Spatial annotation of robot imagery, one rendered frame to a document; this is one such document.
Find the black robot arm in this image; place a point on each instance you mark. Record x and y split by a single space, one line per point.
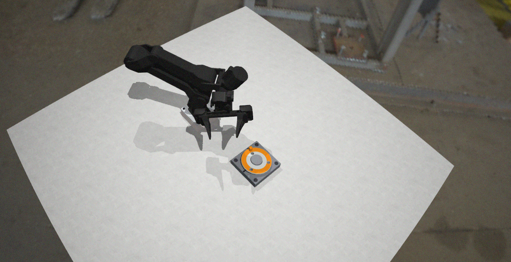
197 81

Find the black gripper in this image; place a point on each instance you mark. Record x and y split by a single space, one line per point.
244 114

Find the orange round plate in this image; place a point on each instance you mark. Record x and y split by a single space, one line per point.
256 169

